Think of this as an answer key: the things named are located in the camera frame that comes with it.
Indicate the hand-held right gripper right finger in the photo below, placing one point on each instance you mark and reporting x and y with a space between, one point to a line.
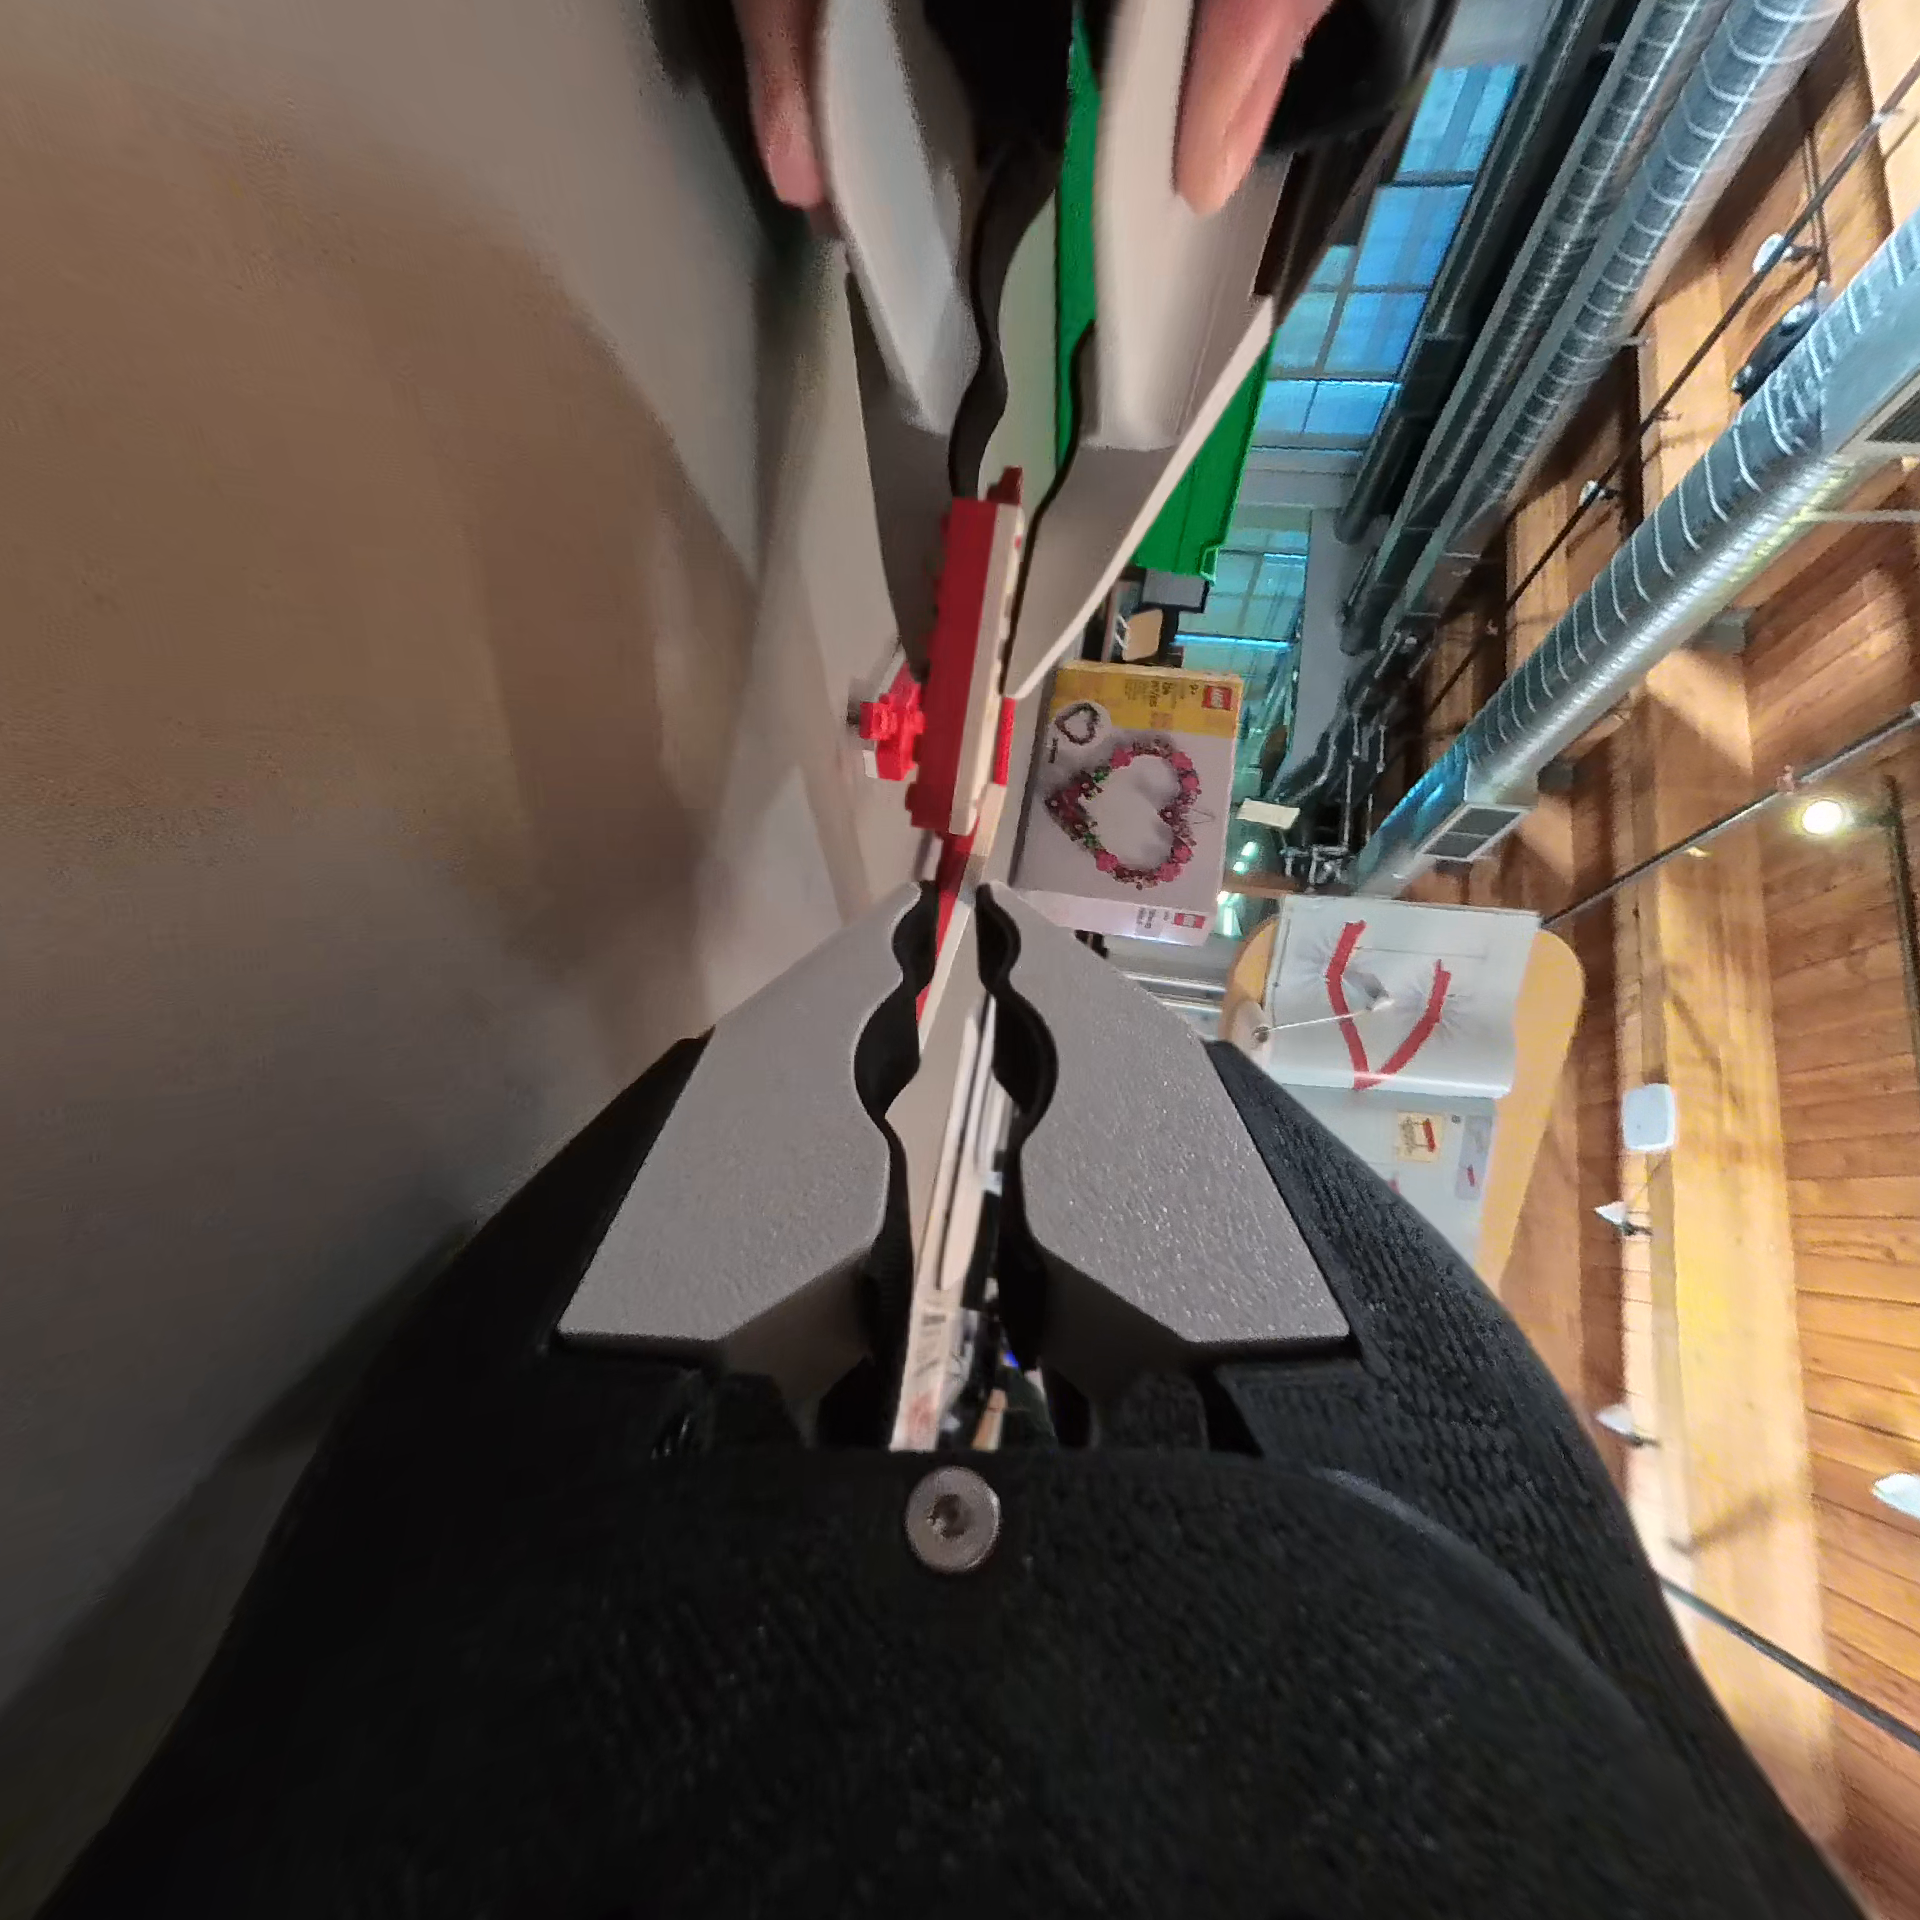
1172 1184

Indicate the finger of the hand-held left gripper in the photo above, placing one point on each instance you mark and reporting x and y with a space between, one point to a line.
901 181
1155 330

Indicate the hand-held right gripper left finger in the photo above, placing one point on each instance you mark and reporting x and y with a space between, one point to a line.
735 1184

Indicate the red L-shaped Lego assembly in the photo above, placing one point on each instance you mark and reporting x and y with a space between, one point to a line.
938 1200

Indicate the red and white lego wedge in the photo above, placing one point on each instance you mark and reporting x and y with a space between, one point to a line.
962 676

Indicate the yellow and white lego box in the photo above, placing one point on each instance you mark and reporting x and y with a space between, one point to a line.
1186 706

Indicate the person's left hand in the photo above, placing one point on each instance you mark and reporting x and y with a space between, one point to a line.
1245 106

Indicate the skylight window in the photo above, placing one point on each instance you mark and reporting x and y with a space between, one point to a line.
1395 224

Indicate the green panel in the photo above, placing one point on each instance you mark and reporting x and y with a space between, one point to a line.
1202 495

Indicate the white booth with red tape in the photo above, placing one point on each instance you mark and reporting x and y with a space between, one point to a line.
1485 975

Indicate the lit ceiling spot lamp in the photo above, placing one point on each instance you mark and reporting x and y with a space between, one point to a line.
1823 819

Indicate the silver round duct pipes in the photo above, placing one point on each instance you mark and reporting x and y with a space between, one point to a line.
1576 255

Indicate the white wall device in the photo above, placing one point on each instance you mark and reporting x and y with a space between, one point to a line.
1646 1118

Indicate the large silver ventilation duct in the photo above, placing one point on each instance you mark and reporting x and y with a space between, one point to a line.
1695 495

